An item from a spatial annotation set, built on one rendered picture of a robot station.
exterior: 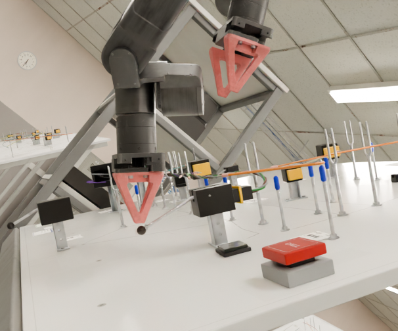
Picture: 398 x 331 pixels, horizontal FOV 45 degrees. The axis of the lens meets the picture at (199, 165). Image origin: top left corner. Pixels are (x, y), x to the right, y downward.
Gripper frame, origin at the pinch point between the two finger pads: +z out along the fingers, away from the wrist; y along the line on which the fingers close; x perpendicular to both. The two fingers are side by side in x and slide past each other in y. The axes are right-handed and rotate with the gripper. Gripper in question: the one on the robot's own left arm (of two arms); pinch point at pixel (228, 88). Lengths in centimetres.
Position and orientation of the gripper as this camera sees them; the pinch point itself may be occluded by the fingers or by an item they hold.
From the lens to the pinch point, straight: 73.9
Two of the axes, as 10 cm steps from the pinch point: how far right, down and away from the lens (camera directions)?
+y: -2.6, 0.0, 9.7
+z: -2.4, 9.7, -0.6
